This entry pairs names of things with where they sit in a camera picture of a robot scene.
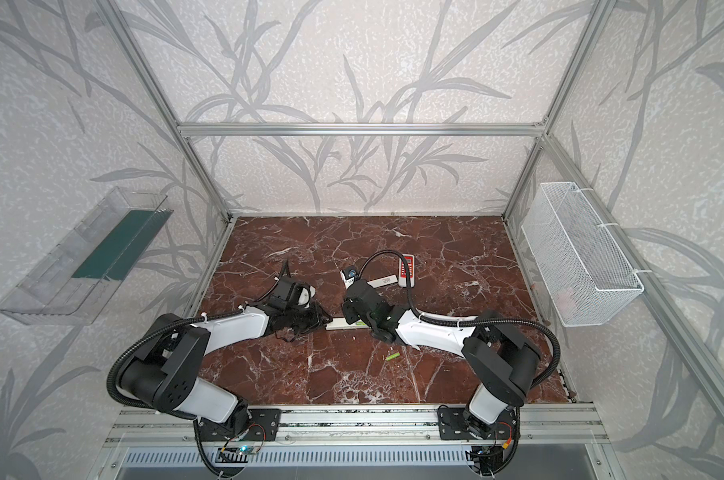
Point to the aluminium cage frame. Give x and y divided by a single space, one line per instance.
681 336

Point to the clear plastic wall tray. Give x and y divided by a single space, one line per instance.
73 283

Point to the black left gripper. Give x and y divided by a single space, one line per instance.
305 315

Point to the white battery cover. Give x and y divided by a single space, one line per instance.
384 281

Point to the white wire mesh basket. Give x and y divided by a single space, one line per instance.
585 273

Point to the red white remote control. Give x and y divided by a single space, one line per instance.
406 271

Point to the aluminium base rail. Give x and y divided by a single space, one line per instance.
363 425

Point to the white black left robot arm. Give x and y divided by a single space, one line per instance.
164 369

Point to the green circuit board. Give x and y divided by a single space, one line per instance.
242 450

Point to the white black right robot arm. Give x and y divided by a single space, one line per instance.
505 361

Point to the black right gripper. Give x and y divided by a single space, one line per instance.
358 302

